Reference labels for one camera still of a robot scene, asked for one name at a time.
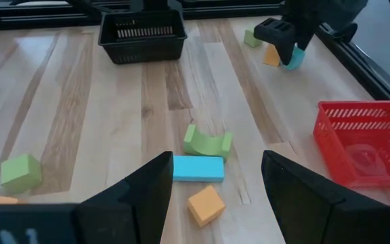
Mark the black aluminium table frame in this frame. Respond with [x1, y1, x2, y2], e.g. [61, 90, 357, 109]
[0, 0, 390, 101]

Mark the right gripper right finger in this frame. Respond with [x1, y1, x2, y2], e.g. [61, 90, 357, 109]
[261, 150, 347, 244]

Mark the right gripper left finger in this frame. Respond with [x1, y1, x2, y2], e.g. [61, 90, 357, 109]
[74, 151, 175, 244]

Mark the red plastic basket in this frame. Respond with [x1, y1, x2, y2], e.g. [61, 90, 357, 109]
[312, 100, 390, 190]

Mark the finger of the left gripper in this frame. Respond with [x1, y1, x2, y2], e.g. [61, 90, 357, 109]
[295, 20, 318, 52]
[253, 17, 297, 66]

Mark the small green block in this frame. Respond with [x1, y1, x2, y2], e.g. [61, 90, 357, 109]
[242, 28, 263, 49]

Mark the black plastic basket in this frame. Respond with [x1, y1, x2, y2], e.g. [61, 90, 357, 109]
[97, 9, 188, 65]

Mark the blue cube block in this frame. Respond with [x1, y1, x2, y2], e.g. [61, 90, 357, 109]
[282, 46, 307, 72]

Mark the green arch block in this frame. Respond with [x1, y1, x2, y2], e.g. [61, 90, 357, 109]
[183, 123, 234, 160]

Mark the green cube block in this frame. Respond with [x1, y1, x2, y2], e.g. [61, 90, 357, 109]
[0, 153, 43, 195]

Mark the long blue block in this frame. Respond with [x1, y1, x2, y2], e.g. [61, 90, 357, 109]
[173, 155, 225, 183]

